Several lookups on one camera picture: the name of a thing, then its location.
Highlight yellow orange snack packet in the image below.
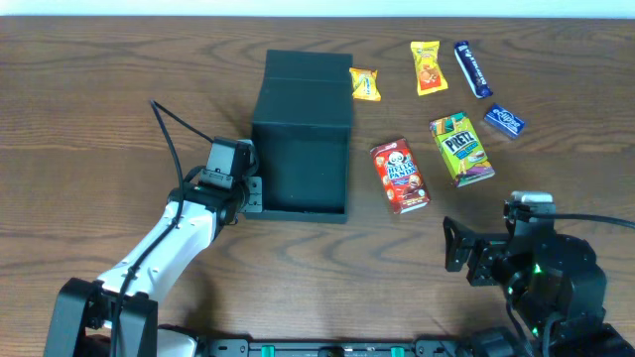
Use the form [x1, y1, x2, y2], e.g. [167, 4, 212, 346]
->
[410, 41, 448, 96]

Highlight blue Eclipse mint box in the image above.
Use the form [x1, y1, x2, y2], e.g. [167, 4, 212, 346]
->
[484, 103, 525, 139]

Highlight yellow green Pretz box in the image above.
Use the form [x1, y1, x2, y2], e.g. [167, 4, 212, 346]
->
[429, 112, 495, 187]

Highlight dark blue chocolate bar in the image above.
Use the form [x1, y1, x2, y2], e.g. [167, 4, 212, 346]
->
[454, 41, 493, 99]

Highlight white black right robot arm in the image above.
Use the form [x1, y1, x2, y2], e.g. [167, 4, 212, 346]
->
[443, 217, 634, 356]

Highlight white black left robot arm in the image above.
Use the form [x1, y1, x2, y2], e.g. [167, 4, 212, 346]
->
[45, 137, 262, 356]

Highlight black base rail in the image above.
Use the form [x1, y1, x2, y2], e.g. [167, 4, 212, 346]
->
[202, 339, 459, 357]

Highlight red Hello Panda box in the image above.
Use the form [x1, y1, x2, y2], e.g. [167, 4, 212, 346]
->
[370, 138, 431, 214]

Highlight black gift box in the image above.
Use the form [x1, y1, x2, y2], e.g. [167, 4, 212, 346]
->
[251, 50, 353, 223]

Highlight small orange candy packet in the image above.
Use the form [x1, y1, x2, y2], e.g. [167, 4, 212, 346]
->
[349, 67, 381, 101]

